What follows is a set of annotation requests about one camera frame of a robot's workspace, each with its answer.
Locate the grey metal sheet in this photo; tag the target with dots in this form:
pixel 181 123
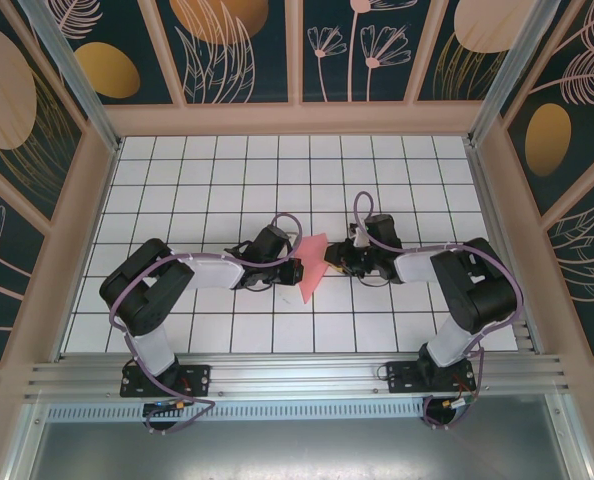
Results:
pixel 297 450

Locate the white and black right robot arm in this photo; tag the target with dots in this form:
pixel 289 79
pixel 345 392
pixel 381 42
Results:
pixel 417 265

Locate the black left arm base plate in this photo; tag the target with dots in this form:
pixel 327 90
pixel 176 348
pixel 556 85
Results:
pixel 197 375

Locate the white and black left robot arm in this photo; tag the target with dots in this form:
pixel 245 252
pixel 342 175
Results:
pixel 212 272

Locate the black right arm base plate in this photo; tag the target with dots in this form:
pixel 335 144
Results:
pixel 402 377

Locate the aluminium table side rail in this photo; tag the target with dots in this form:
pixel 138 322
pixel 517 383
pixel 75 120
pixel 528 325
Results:
pixel 489 210

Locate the pink cloth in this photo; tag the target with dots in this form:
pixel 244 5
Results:
pixel 313 255

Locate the long aluminium mounting rail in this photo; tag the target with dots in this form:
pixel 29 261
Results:
pixel 297 372

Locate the aluminium corner post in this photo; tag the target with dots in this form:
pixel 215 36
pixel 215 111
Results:
pixel 77 85
pixel 507 70

